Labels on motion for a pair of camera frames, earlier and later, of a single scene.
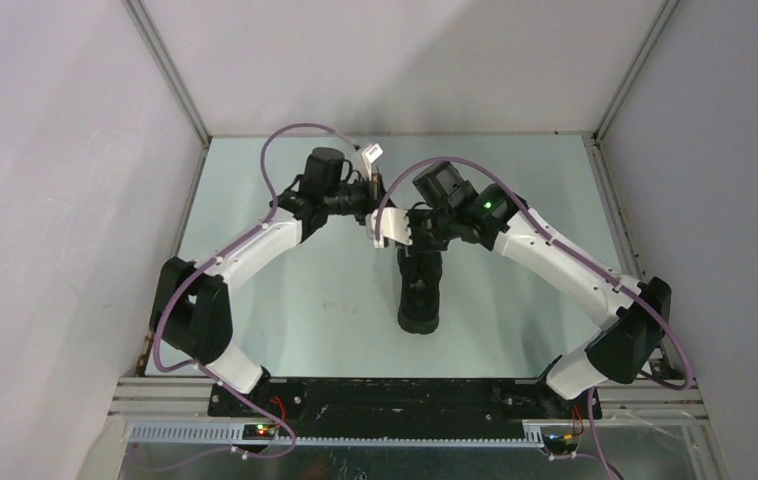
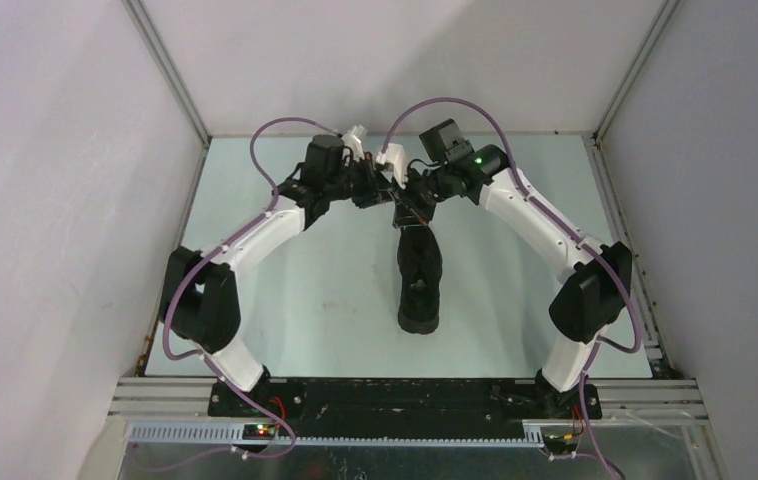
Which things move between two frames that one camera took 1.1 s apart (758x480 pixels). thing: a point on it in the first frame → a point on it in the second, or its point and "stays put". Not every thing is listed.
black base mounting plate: (404, 408) stays put
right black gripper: (414, 215) → (405, 216)
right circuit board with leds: (560, 443) stays put
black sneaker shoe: (420, 272) stays put
